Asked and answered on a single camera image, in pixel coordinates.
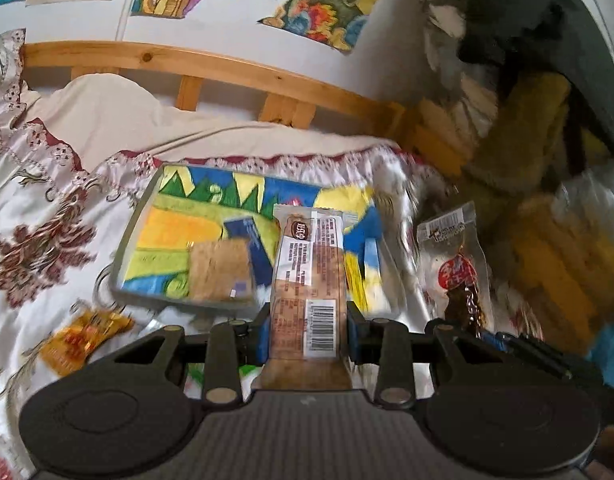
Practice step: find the clear plastic bag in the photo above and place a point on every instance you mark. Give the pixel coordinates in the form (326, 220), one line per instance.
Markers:
(592, 195)

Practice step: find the blue cracker packet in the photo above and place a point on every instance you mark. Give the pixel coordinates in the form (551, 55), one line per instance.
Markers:
(217, 270)

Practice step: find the orange-brown snack packet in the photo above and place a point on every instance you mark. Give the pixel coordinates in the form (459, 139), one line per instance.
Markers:
(77, 342)

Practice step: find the green white snack packet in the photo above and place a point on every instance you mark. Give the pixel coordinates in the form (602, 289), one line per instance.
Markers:
(196, 377)

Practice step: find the colourful painted tray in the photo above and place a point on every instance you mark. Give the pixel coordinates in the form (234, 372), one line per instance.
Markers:
(177, 300)

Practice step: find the clear cake packet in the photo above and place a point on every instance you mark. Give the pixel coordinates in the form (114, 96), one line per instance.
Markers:
(307, 280)

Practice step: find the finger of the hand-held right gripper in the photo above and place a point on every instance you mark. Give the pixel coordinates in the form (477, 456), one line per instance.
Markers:
(532, 352)

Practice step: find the beige bed sheet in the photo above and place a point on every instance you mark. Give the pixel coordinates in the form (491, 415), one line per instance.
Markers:
(137, 120)

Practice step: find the white wall pipe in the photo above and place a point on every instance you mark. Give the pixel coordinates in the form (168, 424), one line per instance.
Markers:
(127, 15)

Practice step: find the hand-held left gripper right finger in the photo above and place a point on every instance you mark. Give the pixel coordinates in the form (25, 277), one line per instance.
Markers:
(352, 335)

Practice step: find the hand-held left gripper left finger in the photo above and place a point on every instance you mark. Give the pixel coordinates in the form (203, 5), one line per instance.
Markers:
(260, 335)

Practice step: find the tan coat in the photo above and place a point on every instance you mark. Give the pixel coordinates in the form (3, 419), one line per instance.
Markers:
(532, 110)

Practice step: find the colourful drawing sheet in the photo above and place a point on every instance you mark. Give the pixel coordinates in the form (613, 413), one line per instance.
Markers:
(187, 230)

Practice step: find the floral satin printed blanket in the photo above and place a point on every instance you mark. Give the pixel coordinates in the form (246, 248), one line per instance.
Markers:
(52, 200)

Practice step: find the wooden bed rail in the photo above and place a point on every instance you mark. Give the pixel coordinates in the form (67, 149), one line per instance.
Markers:
(152, 57)

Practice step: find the dark hanging garment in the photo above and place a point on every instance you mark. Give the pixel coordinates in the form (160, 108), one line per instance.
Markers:
(517, 15)

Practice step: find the grey white patterned garment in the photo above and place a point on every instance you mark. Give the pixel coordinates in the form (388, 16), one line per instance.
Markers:
(452, 55)

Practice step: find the clear cracker packet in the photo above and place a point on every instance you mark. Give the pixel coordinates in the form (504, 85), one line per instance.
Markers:
(457, 270)

